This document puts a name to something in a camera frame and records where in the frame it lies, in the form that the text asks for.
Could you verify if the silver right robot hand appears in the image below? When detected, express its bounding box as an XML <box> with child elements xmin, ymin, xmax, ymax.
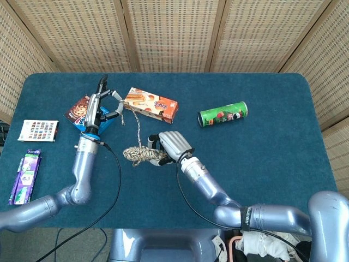
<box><xmin>147</xmin><ymin>130</ymin><xmax>195</xmax><ymax>166</ymax></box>

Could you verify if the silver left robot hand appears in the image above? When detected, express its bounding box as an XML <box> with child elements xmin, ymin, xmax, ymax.
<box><xmin>83</xmin><ymin>74</ymin><xmax>125</xmax><ymax>134</ymax></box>

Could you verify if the beige speckled braided rope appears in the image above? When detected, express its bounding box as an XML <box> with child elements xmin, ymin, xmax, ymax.
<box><xmin>119</xmin><ymin>100</ymin><xmax>169</xmax><ymax>167</ymax></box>

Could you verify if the blue chocolate cookie box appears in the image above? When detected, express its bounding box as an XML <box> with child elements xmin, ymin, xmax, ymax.
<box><xmin>64</xmin><ymin>94</ymin><xmax>115</xmax><ymax>136</ymax></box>

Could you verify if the orange wafer snack box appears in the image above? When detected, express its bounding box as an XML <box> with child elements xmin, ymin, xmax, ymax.
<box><xmin>123</xmin><ymin>87</ymin><xmax>179</xmax><ymax>124</ymax></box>

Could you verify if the green Pringles can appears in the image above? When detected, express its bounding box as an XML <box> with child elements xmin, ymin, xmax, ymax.
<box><xmin>197</xmin><ymin>101</ymin><xmax>249</xmax><ymax>128</ymax></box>

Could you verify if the white picture card box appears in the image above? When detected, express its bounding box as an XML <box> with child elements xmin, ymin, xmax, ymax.
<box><xmin>17</xmin><ymin>119</ymin><xmax>59</xmax><ymax>143</ymax></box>

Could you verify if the blue carpet table cover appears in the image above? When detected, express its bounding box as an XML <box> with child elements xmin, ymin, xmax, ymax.
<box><xmin>0</xmin><ymin>72</ymin><xmax>345</xmax><ymax>230</ymax></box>

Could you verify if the wicker folding screen panel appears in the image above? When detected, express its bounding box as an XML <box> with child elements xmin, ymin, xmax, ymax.
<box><xmin>119</xmin><ymin>0</ymin><xmax>232</xmax><ymax>74</ymax></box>
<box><xmin>204</xmin><ymin>0</ymin><xmax>344</xmax><ymax>74</ymax></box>
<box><xmin>0</xmin><ymin>0</ymin><xmax>59</xmax><ymax>125</ymax></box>
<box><xmin>278</xmin><ymin>0</ymin><xmax>349</xmax><ymax>203</ymax></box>
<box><xmin>7</xmin><ymin>0</ymin><xmax>141</xmax><ymax>74</ymax></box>

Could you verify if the black device beside table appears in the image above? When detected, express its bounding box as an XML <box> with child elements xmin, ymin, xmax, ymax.
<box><xmin>0</xmin><ymin>124</ymin><xmax>10</xmax><ymax>147</ymax></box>

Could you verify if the purple slim carton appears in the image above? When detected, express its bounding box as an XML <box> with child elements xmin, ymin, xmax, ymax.
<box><xmin>8</xmin><ymin>148</ymin><xmax>43</xmax><ymax>205</ymax></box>

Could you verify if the blue-grey robot torso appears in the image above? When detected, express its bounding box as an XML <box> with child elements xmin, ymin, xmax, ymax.
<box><xmin>109</xmin><ymin>228</ymin><xmax>227</xmax><ymax>262</ymax></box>

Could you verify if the white power strip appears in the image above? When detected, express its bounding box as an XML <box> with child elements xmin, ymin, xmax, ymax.
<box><xmin>212</xmin><ymin>235</ymin><xmax>228</xmax><ymax>259</ymax></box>

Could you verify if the pink basket rim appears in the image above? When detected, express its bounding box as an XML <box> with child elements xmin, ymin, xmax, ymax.
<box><xmin>228</xmin><ymin>235</ymin><xmax>243</xmax><ymax>262</ymax></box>

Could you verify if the white crumpled cloth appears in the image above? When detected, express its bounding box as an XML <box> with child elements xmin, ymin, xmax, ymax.
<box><xmin>236</xmin><ymin>229</ymin><xmax>300</xmax><ymax>261</ymax></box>

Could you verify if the dark bag on floor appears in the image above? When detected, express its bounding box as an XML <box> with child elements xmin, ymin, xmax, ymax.
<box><xmin>296</xmin><ymin>240</ymin><xmax>313</xmax><ymax>262</ymax></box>

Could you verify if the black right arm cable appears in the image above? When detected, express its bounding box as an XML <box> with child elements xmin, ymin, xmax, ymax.
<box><xmin>176</xmin><ymin>152</ymin><xmax>309</xmax><ymax>262</ymax></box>

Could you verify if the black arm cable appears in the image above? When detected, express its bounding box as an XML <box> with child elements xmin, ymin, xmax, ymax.
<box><xmin>176</xmin><ymin>152</ymin><xmax>309</xmax><ymax>262</ymax></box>
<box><xmin>35</xmin><ymin>141</ymin><xmax>122</xmax><ymax>262</ymax></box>

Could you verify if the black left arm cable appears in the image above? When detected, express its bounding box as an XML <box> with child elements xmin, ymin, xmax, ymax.
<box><xmin>35</xmin><ymin>141</ymin><xmax>122</xmax><ymax>262</ymax></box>

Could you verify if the black velcro strap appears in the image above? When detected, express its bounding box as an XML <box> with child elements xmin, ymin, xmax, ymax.
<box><xmin>239</xmin><ymin>206</ymin><xmax>254</xmax><ymax>233</ymax></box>

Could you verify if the thin black floor cable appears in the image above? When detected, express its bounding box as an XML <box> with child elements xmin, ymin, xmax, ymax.
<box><xmin>53</xmin><ymin>228</ymin><xmax>64</xmax><ymax>256</ymax></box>

